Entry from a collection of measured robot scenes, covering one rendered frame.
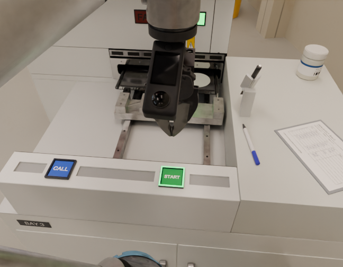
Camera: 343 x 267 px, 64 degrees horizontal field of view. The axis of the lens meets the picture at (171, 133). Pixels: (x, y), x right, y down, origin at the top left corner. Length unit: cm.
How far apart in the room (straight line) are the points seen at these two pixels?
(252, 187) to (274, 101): 34
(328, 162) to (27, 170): 71
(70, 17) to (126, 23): 89
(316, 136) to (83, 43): 86
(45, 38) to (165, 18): 23
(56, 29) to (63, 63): 106
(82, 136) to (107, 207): 35
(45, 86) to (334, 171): 113
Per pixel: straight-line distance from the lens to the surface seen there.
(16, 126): 250
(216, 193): 61
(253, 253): 83
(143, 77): 107
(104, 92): 115
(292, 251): 84
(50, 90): 134
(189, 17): 39
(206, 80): 105
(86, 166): 68
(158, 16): 39
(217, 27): 104
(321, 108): 91
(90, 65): 119
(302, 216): 69
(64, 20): 17
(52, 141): 99
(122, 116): 94
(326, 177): 71
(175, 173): 63
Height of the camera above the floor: 146
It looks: 44 degrees down
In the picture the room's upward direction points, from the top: straight up
